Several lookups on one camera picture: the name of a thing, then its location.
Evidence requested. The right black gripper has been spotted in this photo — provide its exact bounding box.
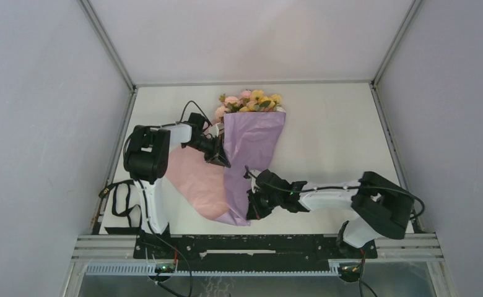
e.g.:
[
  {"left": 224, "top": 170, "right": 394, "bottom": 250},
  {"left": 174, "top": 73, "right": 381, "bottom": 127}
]
[{"left": 246, "top": 186, "right": 282, "bottom": 220}]

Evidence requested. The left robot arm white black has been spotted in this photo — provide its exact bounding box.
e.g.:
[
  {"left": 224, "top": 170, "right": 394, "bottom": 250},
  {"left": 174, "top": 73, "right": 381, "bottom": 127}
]
[{"left": 123, "top": 113, "right": 230, "bottom": 258}]

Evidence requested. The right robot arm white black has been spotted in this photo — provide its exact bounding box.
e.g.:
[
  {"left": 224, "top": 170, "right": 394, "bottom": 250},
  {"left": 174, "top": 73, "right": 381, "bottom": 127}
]
[{"left": 244, "top": 168, "right": 425, "bottom": 257}]

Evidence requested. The pink purple wrapping paper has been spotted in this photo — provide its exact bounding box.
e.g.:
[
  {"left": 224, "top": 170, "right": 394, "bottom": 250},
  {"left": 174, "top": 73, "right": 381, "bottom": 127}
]
[{"left": 165, "top": 111, "right": 286, "bottom": 226}]

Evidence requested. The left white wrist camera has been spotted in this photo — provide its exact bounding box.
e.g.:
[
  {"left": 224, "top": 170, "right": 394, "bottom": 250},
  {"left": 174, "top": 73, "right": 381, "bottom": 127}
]
[{"left": 208, "top": 123, "right": 224, "bottom": 137}]

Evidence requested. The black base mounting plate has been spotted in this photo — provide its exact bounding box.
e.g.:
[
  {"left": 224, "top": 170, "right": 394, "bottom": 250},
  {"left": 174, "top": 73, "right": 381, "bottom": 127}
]
[{"left": 133, "top": 234, "right": 378, "bottom": 271}]

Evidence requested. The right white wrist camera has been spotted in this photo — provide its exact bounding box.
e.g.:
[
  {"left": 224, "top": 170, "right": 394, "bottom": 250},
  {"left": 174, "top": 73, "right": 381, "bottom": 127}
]
[{"left": 246, "top": 170, "right": 261, "bottom": 184}]

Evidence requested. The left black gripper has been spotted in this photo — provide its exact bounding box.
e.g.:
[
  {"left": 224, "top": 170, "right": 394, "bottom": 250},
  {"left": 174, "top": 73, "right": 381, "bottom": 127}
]
[{"left": 183, "top": 135, "right": 230, "bottom": 168}]

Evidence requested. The aluminium frame rail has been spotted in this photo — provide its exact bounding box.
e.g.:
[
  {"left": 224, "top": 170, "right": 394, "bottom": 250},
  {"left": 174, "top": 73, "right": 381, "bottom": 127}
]
[{"left": 134, "top": 79, "right": 373, "bottom": 88}]

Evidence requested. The white slotted cable duct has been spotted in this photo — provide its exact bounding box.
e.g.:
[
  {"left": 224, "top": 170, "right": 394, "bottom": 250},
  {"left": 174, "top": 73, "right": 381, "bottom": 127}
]
[{"left": 85, "top": 262, "right": 341, "bottom": 277}]

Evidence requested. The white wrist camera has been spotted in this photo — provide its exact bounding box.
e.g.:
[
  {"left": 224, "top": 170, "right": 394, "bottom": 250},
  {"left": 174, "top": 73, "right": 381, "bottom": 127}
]
[
  {"left": 208, "top": 123, "right": 224, "bottom": 137},
  {"left": 246, "top": 170, "right": 261, "bottom": 184}
]

